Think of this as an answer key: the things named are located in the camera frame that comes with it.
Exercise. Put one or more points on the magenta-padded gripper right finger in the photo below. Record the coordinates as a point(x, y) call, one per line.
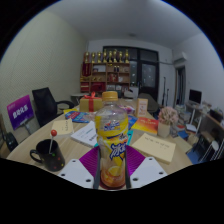
point(148, 171)

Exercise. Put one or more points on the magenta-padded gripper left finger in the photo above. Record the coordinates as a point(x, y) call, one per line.
point(76, 173)

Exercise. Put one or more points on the yellow-labelled drink bottle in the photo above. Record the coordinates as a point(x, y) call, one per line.
point(111, 133)

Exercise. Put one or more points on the pale yellow envelope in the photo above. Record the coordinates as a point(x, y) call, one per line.
point(155, 148)

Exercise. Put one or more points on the black dotted mug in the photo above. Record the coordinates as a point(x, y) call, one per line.
point(50, 160)

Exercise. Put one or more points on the red-tipped stirrer stick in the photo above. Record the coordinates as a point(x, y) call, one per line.
point(53, 133)

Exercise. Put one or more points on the orange-red book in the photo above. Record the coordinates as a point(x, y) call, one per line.
point(146, 125)

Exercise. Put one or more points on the yellow notepad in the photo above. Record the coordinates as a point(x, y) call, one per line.
point(62, 128)

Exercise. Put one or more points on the pink flowers in white pot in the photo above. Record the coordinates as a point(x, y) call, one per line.
point(167, 120)

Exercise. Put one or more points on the blue book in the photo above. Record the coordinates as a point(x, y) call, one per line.
point(76, 116)

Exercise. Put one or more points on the orange carton box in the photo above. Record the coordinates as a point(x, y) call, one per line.
point(142, 107)

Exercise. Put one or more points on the pile of books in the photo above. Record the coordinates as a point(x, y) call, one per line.
point(182, 116)

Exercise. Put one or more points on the pink packet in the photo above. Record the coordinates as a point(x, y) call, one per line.
point(128, 109)

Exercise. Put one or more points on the grey armchair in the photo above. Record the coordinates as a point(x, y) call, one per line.
point(153, 104)

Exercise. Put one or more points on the white round stool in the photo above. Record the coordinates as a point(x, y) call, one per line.
point(213, 146)

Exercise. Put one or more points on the yellow gift box, red ribbon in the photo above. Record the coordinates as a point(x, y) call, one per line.
point(90, 104)

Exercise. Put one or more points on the black office chair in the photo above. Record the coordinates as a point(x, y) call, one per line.
point(45, 105)

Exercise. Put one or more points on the black microphone stand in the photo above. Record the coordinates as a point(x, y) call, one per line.
point(164, 91)

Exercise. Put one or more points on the long wooden desk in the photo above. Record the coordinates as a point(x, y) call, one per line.
point(213, 121)

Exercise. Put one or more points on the purple sign board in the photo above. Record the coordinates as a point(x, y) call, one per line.
point(20, 111)

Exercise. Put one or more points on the black computer monitor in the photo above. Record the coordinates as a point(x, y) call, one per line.
point(195, 96)

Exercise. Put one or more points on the wooden shelf unit with trophies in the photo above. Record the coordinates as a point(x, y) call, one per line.
point(106, 73)

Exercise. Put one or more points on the white air conditioner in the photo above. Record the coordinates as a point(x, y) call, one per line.
point(180, 57)

